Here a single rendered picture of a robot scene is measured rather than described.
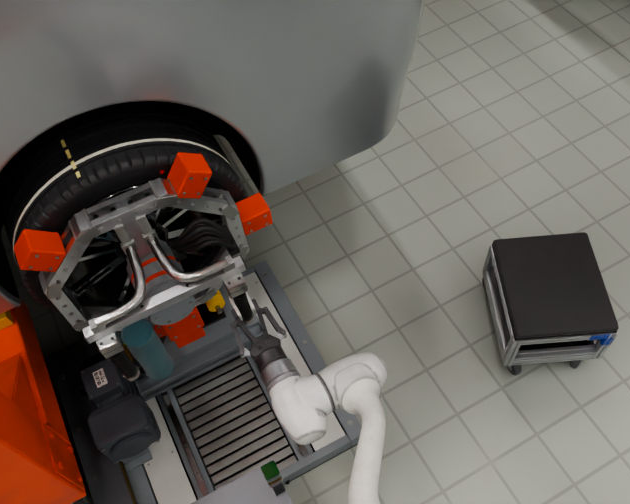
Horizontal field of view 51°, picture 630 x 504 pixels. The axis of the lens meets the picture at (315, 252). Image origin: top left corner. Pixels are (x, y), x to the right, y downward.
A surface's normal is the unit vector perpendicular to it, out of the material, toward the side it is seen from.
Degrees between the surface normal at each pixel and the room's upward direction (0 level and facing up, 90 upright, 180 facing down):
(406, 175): 0
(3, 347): 0
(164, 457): 0
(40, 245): 45
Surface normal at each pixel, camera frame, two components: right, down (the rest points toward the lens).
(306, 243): -0.07, -0.54
